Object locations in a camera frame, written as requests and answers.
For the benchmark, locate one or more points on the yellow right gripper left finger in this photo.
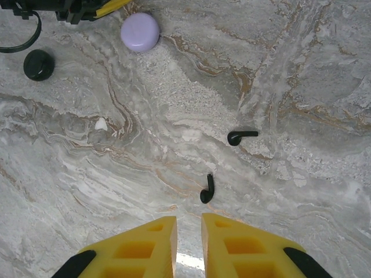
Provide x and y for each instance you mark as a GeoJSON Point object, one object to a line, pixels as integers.
{"type": "Point", "coordinates": [130, 255]}

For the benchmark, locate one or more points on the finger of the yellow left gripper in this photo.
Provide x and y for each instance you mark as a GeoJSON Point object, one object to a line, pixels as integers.
{"type": "Point", "coordinates": [111, 7]}

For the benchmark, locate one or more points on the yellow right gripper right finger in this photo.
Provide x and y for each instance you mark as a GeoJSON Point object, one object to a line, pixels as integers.
{"type": "Point", "coordinates": [246, 255]}

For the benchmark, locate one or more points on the purple earbud charging case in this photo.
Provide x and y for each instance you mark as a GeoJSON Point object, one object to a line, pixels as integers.
{"type": "Point", "coordinates": [140, 32]}

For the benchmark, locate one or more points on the black earbud charging case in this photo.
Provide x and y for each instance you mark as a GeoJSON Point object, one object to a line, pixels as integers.
{"type": "Point", "coordinates": [39, 65]}

